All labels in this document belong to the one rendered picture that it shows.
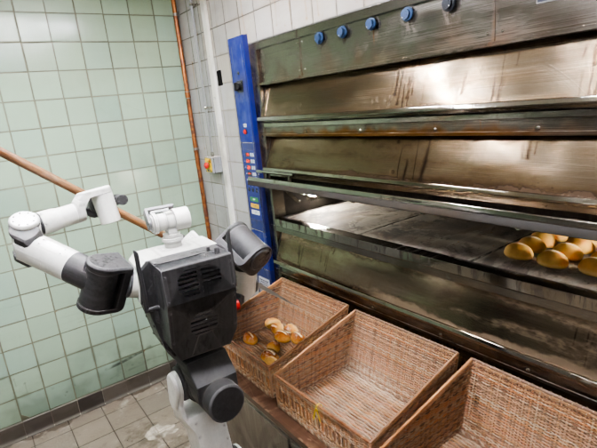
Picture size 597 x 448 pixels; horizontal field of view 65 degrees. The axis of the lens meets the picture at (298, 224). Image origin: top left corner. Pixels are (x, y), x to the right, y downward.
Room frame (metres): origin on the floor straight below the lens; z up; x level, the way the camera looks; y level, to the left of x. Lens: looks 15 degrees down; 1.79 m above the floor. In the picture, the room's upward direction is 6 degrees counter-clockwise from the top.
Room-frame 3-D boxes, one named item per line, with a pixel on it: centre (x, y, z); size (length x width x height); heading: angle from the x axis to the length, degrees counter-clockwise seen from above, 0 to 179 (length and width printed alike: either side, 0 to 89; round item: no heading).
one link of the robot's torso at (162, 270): (1.30, 0.35, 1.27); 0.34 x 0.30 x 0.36; 120
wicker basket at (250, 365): (2.10, 0.15, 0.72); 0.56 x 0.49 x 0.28; 36
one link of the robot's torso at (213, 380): (1.28, 0.33, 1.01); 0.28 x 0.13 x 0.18; 35
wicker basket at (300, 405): (1.60, -0.19, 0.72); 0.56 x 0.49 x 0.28; 36
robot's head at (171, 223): (1.36, 0.38, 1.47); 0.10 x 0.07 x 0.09; 120
